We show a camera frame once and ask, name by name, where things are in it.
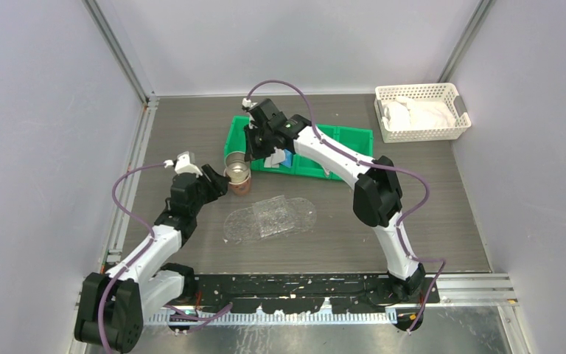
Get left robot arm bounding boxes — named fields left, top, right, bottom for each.
left=74, top=159, right=230, bottom=353

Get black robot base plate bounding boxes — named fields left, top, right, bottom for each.
left=165, top=273, right=440, bottom=336

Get clear acrylic toothbrush holder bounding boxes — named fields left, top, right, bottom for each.
left=252, top=195, right=295, bottom=238

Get white toothpaste tube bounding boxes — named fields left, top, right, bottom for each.
left=264, top=148, right=287, bottom=168

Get blue toothpaste tube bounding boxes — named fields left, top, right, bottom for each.
left=280, top=150, right=293, bottom=169

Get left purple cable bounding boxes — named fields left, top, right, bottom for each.
left=97, top=159, right=177, bottom=354

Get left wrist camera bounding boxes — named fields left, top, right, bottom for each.
left=174, top=151, right=203, bottom=177

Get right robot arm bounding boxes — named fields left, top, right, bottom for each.
left=242, top=99, right=426, bottom=303

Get clear oval acrylic tray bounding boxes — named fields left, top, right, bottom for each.
left=223, top=195, right=317, bottom=244

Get purple cable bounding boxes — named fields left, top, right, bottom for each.
left=241, top=79, right=447, bottom=333
left=97, top=159, right=177, bottom=354

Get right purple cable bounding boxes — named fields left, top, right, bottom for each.
left=241, top=79, right=447, bottom=333

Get white cloth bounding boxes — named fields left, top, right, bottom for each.
left=382, top=96, right=456, bottom=131

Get brown steel cup with handle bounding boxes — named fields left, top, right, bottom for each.
left=225, top=151, right=251, bottom=196

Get white perforated plastic basket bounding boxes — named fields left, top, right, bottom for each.
left=374, top=83, right=472, bottom=143

